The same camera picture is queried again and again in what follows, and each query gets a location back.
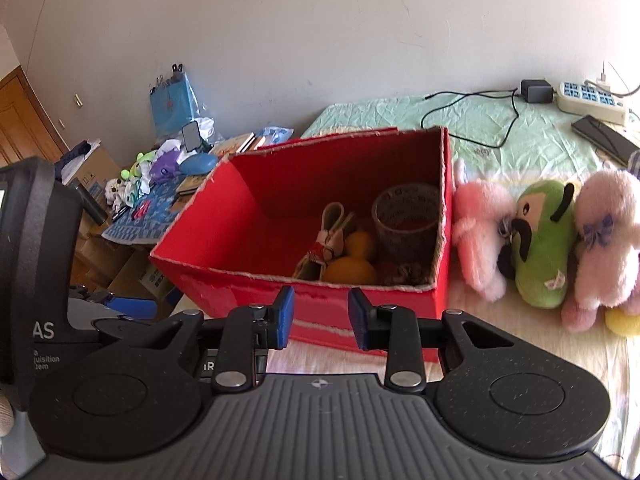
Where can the green white frog toys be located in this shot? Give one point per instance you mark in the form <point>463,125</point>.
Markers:
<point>131,184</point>

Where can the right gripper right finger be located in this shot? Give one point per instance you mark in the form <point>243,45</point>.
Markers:
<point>396,331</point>

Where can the pink plush toy left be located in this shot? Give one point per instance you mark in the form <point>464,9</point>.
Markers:
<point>482,212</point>

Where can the purple toy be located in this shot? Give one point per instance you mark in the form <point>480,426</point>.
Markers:
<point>165,168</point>

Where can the black power adapter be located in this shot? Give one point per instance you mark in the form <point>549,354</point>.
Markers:
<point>536,91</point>

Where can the white power strip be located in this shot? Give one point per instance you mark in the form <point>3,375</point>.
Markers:
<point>581,99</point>

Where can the green plush toy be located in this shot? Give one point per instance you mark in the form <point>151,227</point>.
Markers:
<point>541,236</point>

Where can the blue checkered cloth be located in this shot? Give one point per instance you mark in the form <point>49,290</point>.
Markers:
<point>146,222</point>

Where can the pink plush with blue bow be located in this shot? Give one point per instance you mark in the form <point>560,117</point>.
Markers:
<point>607,274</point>

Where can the large red cardboard box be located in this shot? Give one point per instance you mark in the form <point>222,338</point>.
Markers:
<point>239,239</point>

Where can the brown pine cone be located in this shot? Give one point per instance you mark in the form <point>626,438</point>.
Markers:
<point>392,273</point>

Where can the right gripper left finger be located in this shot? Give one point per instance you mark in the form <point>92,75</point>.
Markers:
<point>245,337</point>

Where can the cardboard boxes pile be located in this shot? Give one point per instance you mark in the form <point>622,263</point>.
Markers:
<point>99,264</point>

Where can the black cylinder bottle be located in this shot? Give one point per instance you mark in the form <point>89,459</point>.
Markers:
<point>94,210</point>

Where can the blue gift bag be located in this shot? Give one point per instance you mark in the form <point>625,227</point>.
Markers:
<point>173,102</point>

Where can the stack of books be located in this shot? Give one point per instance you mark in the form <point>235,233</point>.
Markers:
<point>239,144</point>

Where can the small mirror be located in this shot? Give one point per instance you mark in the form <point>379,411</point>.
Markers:
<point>191,135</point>

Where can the wooden door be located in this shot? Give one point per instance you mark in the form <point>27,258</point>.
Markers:
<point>25,128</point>

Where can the orange bottle gourd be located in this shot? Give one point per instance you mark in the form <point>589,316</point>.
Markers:
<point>354,267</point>

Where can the blue glasses case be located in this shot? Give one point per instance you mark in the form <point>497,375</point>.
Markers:
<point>199,164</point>

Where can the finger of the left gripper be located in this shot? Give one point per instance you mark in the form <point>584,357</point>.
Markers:
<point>132,307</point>

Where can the yellow red plush toy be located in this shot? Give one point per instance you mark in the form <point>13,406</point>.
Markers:
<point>622,323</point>

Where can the clear packing tape roll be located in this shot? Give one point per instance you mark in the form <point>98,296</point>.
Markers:
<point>406,218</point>

